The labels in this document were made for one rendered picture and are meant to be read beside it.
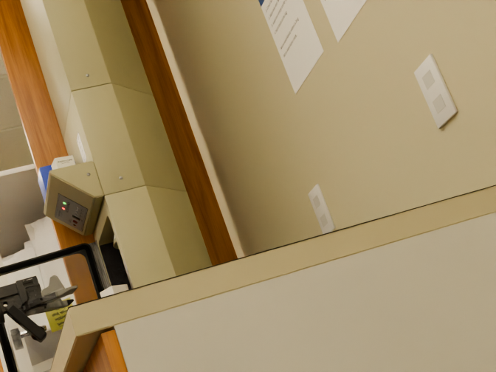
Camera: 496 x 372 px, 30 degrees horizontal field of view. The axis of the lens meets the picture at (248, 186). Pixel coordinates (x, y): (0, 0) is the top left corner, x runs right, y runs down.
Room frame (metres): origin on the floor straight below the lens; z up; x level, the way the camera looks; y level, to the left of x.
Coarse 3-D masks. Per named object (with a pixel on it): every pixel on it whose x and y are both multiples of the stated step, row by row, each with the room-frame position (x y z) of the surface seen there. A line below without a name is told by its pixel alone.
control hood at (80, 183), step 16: (48, 176) 2.22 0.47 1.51; (64, 176) 2.20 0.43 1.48; (80, 176) 2.21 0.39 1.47; (96, 176) 2.22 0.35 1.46; (48, 192) 2.31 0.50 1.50; (64, 192) 2.26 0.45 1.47; (80, 192) 2.22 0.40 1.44; (96, 192) 2.22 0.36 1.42; (48, 208) 2.42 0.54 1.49; (96, 208) 2.30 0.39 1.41; (64, 224) 2.49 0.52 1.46
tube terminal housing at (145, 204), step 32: (96, 96) 2.25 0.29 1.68; (128, 96) 2.32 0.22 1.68; (96, 128) 2.24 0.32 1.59; (128, 128) 2.27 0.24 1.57; (160, 128) 2.42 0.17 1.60; (96, 160) 2.23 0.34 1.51; (128, 160) 2.26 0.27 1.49; (160, 160) 2.37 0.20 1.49; (128, 192) 2.25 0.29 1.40; (160, 192) 2.32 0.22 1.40; (96, 224) 2.44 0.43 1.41; (128, 224) 2.24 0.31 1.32; (160, 224) 2.27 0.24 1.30; (192, 224) 2.41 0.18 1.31; (128, 256) 2.23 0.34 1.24; (160, 256) 2.26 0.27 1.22; (192, 256) 2.36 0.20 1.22
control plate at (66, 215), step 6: (60, 198) 2.31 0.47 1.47; (66, 198) 2.29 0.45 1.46; (60, 204) 2.35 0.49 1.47; (66, 204) 2.34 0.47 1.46; (72, 204) 2.32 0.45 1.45; (78, 204) 2.30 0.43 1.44; (60, 210) 2.40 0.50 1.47; (66, 210) 2.38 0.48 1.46; (72, 210) 2.36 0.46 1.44; (78, 210) 2.34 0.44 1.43; (84, 210) 2.32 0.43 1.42; (60, 216) 2.44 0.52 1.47; (66, 216) 2.42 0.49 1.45; (78, 216) 2.38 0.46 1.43; (84, 216) 2.36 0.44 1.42; (66, 222) 2.46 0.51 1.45; (72, 222) 2.44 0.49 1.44; (78, 222) 2.43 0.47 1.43; (84, 222) 2.41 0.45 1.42; (78, 228) 2.47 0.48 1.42
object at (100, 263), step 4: (96, 240) 2.50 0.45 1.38; (92, 244) 2.52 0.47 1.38; (96, 244) 2.52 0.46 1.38; (92, 248) 2.51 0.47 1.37; (96, 248) 2.52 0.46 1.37; (96, 252) 2.52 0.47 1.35; (100, 256) 2.51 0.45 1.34; (96, 260) 2.51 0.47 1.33; (100, 260) 2.52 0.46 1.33; (100, 264) 2.52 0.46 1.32; (100, 268) 2.52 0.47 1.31; (104, 268) 2.50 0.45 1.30; (104, 272) 2.52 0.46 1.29; (104, 276) 2.52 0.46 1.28; (104, 280) 2.52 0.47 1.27; (108, 280) 2.50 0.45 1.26; (104, 284) 2.51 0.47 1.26; (108, 284) 2.51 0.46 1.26
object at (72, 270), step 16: (80, 256) 2.50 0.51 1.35; (16, 272) 2.45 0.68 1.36; (32, 272) 2.46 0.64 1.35; (48, 272) 2.47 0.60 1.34; (64, 272) 2.49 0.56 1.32; (80, 272) 2.50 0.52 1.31; (80, 288) 2.49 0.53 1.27; (32, 320) 2.46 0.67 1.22; (48, 320) 2.47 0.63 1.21; (48, 336) 2.46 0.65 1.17; (16, 352) 2.44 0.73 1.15; (32, 352) 2.45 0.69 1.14; (48, 352) 2.46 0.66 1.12; (32, 368) 2.45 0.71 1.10; (48, 368) 2.46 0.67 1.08
